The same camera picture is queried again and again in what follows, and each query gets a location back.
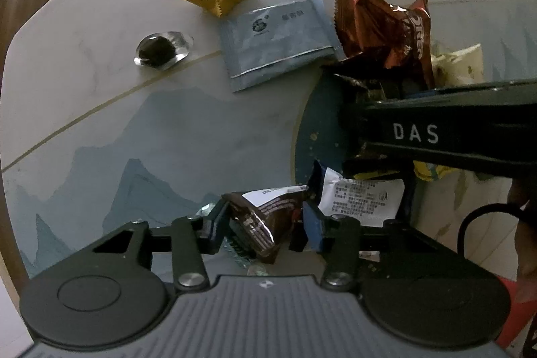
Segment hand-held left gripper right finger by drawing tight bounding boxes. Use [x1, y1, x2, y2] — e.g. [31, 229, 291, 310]
[301, 202, 459, 292]

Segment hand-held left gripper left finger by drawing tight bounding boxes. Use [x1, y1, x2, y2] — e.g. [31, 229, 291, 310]
[92, 199, 231, 292]

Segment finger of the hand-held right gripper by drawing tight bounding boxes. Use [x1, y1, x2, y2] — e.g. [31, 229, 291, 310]
[321, 58, 404, 103]

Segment dark brown snack packet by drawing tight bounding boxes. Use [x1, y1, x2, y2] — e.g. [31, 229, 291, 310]
[222, 185, 311, 264]

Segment white and navy snack packet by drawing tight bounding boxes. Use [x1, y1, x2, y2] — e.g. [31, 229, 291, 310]
[308, 159, 405, 228]

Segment reddish brown cookie packet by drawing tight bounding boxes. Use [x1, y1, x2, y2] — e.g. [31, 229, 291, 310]
[333, 0, 436, 90]

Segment person's right forearm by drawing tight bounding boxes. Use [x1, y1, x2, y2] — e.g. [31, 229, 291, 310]
[505, 175, 537, 292]

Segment clear candy wrapper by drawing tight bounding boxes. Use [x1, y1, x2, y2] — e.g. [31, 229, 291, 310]
[197, 204, 269, 277]

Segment yellow snack packet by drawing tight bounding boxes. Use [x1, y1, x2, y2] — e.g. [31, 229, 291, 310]
[413, 161, 456, 182]

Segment cream snack packet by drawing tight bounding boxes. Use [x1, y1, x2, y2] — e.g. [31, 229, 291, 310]
[431, 43, 484, 86]

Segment grey-blue flat packet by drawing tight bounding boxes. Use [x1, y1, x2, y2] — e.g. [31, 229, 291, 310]
[219, 0, 345, 93]

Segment clear wrapped dark candy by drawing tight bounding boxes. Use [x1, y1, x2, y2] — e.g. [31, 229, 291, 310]
[133, 30, 194, 71]

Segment red object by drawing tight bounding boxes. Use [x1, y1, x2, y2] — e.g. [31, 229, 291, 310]
[495, 274, 537, 358]

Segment black cable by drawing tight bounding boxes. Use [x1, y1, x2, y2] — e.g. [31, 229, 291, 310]
[457, 203, 531, 258]

